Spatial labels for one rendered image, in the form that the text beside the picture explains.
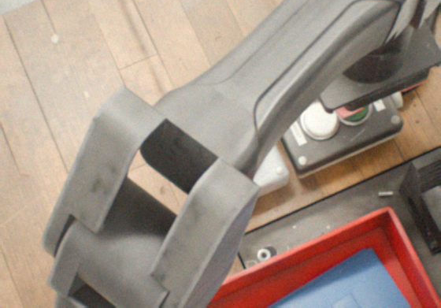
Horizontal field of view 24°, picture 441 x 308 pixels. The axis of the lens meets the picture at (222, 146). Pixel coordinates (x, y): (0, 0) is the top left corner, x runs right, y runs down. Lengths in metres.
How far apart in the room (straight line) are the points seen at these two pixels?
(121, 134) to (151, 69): 0.46
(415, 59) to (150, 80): 0.28
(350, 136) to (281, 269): 0.13
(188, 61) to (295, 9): 0.40
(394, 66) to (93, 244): 0.32
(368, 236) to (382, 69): 0.20
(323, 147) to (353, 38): 0.34
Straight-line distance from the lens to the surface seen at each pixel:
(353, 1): 0.60
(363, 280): 0.92
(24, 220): 0.96
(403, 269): 0.92
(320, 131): 0.92
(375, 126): 0.94
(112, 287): 0.57
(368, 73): 0.79
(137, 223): 0.57
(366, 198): 0.95
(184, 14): 1.01
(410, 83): 0.83
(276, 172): 0.92
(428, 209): 0.87
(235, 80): 0.55
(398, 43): 0.75
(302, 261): 0.92
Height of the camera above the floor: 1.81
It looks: 72 degrees down
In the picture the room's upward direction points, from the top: 7 degrees counter-clockwise
